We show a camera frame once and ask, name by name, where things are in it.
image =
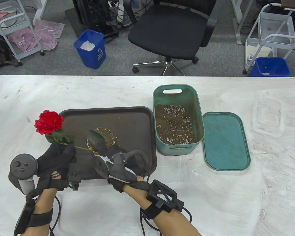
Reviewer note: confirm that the person's right hand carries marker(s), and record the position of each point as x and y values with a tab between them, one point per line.
110	150

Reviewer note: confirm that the person's left hand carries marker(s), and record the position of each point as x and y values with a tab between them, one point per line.
55	159

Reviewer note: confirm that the brown potting mix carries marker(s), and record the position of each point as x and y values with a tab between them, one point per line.
174	123
108	135

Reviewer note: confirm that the green plastic trowel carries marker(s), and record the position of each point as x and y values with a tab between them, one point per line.
94	139

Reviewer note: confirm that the red artificial rose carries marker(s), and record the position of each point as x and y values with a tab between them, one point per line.
48	121

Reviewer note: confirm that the person's right forearm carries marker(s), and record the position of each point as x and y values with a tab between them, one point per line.
172	221

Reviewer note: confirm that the person's left forearm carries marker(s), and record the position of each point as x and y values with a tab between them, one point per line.
44	201

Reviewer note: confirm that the grey handheld controller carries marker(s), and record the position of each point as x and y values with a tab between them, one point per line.
118	169
21	165

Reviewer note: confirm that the yellow ribbed flower pot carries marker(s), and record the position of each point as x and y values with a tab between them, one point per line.
89	142

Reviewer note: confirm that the dark brown plastic tray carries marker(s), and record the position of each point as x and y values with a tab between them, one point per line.
132	123

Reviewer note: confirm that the green plastic bin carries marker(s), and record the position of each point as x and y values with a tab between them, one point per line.
177	95

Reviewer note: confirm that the blue waste bin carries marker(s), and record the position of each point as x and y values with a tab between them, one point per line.
91	55
270	67

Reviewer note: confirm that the white crumpled paper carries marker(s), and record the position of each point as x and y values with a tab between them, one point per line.
87	46

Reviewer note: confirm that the green plastic bin lid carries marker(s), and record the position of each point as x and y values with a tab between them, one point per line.
228	140

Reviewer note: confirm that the pink plastic bag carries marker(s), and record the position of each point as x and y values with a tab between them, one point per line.
23	39
49	34

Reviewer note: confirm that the black office chair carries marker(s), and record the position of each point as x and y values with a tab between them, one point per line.
167	34

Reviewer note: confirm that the black floor mat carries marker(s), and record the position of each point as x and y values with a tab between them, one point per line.
72	22

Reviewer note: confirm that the black computer tower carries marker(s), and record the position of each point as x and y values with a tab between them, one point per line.
91	12

